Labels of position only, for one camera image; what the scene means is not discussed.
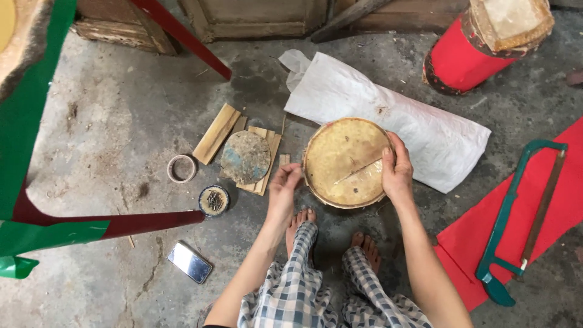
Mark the person's left fingers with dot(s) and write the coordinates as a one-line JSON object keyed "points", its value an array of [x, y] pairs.
{"points": [[289, 171]]}

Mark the person's right foot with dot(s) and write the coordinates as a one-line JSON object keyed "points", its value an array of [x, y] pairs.
{"points": [[369, 250]]}

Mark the weathered wooden crate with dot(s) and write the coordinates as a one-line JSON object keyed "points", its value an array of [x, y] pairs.
{"points": [[123, 25]]}

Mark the stacked wooden slats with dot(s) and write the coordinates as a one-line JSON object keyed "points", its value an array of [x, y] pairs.
{"points": [[273, 145]]}

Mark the long pale wooden slat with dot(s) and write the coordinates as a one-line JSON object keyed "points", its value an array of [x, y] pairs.
{"points": [[216, 134]]}

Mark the wooden panel frame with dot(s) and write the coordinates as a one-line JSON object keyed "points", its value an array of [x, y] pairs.
{"points": [[255, 18]]}

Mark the round yellow hide drum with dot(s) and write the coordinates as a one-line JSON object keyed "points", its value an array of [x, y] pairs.
{"points": [[344, 161]]}

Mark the small wooden block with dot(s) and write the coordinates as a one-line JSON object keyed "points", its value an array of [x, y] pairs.
{"points": [[284, 160]]}

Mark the green paper strip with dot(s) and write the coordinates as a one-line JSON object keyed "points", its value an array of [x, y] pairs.
{"points": [[27, 104]]}

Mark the red bar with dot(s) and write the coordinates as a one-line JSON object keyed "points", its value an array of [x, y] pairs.
{"points": [[186, 38]]}

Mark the red paper-covered drum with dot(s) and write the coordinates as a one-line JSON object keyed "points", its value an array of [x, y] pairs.
{"points": [[460, 59]]}

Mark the person's left hand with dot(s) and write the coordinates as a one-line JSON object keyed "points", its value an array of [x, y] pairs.
{"points": [[280, 196]]}

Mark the person's right hand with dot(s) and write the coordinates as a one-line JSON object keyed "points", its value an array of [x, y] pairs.
{"points": [[400, 175]]}

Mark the checkered trousers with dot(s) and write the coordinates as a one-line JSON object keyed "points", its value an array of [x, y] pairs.
{"points": [[296, 291]]}

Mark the person's foot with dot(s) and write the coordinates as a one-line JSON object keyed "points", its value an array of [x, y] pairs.
{"points": [[369, 250], [296, 225]]}

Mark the red paper sheet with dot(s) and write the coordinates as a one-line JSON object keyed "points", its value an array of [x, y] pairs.
{"points": [[560, 191]]}

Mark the green frame hacksaw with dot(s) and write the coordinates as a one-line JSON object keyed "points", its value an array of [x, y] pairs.
{"points": [[501, 223]]}

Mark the dark wooden plank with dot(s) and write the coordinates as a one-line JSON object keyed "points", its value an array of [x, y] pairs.
{"points": [[346, 18]]}

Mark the tape roll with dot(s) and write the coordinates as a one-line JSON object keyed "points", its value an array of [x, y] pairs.
{"points": [[170, 169]]}

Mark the white woven sack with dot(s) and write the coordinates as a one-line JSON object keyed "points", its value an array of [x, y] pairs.
{"points": [[410, 118]]}

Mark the round tin lid with nails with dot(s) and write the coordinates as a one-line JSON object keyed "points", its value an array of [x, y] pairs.
{"points": [[213, 201]]}

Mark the dark red paper strip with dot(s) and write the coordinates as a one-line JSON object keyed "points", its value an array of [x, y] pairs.
{"points": [[136, 223]]}

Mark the silver smartphone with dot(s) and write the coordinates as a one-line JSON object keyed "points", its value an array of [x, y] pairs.
{"points": [[190, 262]]}

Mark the large fur-edged hide drum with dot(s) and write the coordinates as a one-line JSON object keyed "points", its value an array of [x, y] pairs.
{"points": [[20, 41]]}

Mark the person's left foot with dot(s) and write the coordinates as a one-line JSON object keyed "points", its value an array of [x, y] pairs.
{"points": [[296, 225]]}

